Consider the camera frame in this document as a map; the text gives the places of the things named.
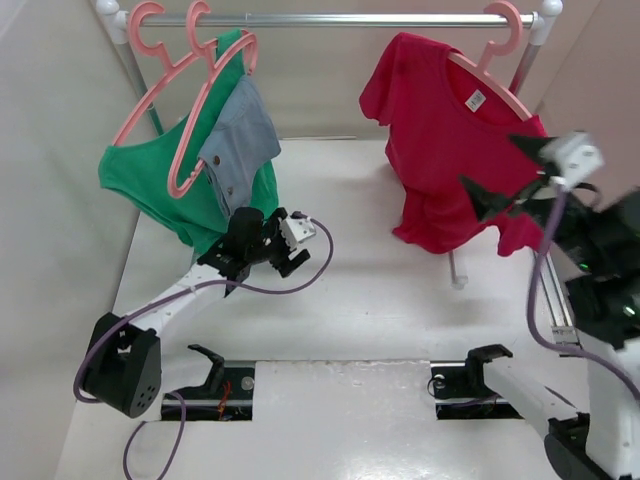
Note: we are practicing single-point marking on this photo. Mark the blue denim garment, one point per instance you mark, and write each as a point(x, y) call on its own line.
point(239, 150)

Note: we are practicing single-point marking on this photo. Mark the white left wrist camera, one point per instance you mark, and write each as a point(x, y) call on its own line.
point(296, 229)

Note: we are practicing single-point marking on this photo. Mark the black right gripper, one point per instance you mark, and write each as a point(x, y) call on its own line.
point(484, 201)

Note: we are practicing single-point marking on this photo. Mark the red t shirt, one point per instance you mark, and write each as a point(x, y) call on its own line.
point(443, 124)

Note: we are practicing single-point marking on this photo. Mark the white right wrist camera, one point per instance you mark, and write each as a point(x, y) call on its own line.
point(575, 156)

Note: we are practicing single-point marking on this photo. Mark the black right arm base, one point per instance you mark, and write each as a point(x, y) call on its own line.
point(459, 390)

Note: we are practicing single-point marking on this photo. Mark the green garment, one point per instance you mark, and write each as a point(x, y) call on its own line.
point(163, 177)

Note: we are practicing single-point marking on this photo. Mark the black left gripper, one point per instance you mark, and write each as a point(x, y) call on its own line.
point(273, 227)

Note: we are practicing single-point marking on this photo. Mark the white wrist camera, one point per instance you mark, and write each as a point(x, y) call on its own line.
point(296, 229)
point(575, 156)

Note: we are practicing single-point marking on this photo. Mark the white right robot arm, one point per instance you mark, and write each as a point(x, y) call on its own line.
point(602, 443)

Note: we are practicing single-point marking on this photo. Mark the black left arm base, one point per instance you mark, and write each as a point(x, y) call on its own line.
point(211, 387)

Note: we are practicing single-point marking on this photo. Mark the silver clothes rack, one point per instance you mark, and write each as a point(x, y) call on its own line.
point(150, 68)

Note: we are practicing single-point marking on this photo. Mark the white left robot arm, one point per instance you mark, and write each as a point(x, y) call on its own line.
point(122, 367)

